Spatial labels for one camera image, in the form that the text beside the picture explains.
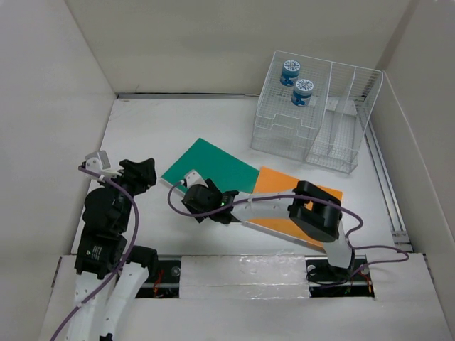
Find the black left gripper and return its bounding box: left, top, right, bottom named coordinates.
left=99, top=157, right=156, bottom=231

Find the green notebook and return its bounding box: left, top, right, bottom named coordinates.
left=161, top=138, right=259, bottom=193

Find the white wire desk organizer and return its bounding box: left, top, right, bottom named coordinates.
left=251, top=51, right=384, bottom=174

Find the orange notebook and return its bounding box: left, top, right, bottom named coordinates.
left=243, top=166, right=323, bottom=252

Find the blue white jar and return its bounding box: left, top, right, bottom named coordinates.
left=291, top=78, right=314, bottom=107
left=280, top=60, right=301, bottom=87

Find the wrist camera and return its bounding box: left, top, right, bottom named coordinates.
left=81, top=151, right=121, bottom=178
left=184, top=169, right=208, bottom=189

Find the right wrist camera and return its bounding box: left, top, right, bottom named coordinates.
left=184, top=169, right=208, bottom=189

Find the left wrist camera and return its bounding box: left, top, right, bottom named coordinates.
left=81, top=151, right=121, bottom=178

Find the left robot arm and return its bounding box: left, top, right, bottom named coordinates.
left=58, top=151, right=159, bottom=340

